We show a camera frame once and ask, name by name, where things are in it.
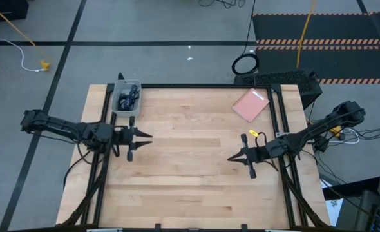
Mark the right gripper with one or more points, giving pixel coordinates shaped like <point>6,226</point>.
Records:
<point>257,154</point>

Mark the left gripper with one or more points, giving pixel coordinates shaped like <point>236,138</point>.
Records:
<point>124,135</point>

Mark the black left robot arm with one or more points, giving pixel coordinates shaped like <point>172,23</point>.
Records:
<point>64,125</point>

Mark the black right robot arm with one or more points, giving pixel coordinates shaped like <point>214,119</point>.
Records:
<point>319,129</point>

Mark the small yellow tag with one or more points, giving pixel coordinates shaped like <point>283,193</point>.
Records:
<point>253,132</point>

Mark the white plastic bin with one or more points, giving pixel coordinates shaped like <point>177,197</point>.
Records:
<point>126,113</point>

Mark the pink notebook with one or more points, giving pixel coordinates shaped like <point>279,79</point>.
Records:
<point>250,104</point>

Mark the black power adapter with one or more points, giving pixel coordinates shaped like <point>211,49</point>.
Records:
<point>321,144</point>

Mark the black perforated computer case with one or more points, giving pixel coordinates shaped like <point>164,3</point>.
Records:
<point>283,79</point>

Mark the black hazard-striped floor mat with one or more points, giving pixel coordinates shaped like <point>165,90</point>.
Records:
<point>325,29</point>

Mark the black box on floor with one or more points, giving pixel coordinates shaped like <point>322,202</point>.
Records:
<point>3,9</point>

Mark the black frame bracket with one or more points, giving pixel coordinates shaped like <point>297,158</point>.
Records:
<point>244,227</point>
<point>157,227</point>

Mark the black aluminium table frame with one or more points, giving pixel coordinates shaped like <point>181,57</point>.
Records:
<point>193,86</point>

